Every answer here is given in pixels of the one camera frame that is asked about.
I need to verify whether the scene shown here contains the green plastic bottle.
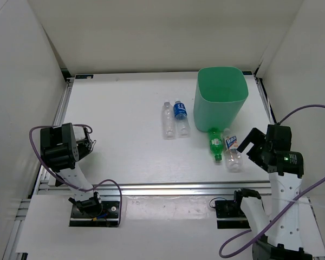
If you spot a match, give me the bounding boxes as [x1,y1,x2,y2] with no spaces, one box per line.
[208,128,223,162]

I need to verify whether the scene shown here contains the clear unlabelled plastic bottle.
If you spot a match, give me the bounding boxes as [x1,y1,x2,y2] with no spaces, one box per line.
[161,100,176,140]

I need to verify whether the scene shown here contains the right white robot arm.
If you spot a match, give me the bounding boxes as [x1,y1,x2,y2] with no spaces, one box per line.
[232,125,313,259]

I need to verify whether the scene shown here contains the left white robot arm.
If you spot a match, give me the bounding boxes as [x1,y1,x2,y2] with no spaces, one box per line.
[40,123,103,217]

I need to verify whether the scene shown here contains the green plastic bin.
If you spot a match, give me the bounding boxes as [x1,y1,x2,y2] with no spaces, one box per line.
[193,67,249,132]

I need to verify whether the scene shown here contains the blue label plastic bottle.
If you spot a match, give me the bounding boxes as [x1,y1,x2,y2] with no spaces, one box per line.
[173,99,190,138]

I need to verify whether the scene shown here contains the aluminium table frame rail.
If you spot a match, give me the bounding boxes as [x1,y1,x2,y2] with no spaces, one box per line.
[33,181,271,196]

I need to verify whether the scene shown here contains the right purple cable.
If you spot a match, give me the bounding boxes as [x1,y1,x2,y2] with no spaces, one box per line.
[219,104,325,258]

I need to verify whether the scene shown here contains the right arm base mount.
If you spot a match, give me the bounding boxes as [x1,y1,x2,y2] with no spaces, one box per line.
[209,197,250,229]

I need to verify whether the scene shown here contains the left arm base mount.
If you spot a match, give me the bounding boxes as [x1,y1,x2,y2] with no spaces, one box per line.
[69,200,120,228]

